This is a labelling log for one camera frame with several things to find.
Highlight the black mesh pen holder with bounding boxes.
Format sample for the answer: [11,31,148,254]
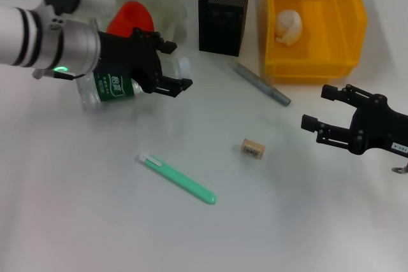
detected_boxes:
[198,0,252,57]

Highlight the white paper ball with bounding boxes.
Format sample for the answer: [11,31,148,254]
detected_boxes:
[274,9,303,47]

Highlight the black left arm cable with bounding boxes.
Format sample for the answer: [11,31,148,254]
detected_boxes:
[52,69,85,82]

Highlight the pale green glass fruit plate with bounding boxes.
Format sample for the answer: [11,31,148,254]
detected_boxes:
[95,0,189,50]

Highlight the green utility knife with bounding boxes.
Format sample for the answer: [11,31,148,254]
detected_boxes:
[138,152,217,205]

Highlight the yellow plastic bin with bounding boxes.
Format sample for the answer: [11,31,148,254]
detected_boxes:
[263,0,368,82]

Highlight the grey metallic pen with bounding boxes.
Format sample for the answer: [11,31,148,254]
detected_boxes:
[231,61,291,106]

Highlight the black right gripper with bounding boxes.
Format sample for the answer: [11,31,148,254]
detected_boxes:
[300,83,408,159]

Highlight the clear water bottle green label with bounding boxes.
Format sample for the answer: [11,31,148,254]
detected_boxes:
[75,56,191,113]

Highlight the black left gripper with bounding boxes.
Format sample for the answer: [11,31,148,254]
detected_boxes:
[95,27,194,99]

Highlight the red-orange round fruit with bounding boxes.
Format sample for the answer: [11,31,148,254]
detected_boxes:
[106,0,156,39]

